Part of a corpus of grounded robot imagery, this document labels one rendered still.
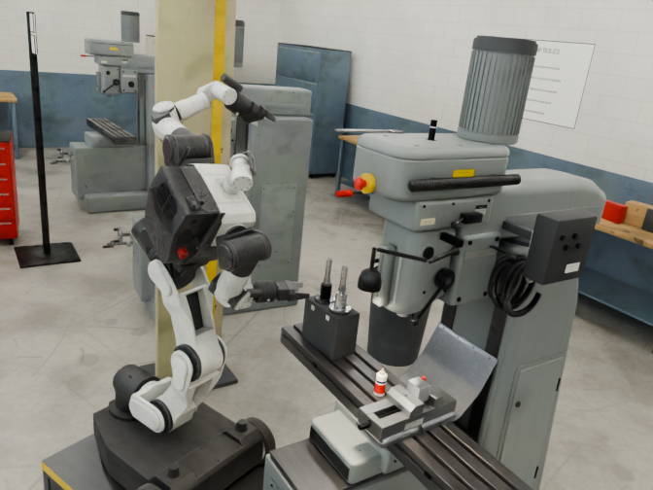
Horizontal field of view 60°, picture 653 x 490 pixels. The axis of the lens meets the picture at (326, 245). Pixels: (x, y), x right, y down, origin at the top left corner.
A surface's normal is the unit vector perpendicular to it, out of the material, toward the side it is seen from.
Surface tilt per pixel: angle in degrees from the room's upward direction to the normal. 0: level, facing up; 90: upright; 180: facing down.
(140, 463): 0
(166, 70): 90
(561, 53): 90
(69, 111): 90
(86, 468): 0
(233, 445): 0
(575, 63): 90
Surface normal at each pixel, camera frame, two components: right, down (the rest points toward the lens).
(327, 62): 0.54, 0.34
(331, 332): -0.79, 0.13
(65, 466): 0.10, -0.94
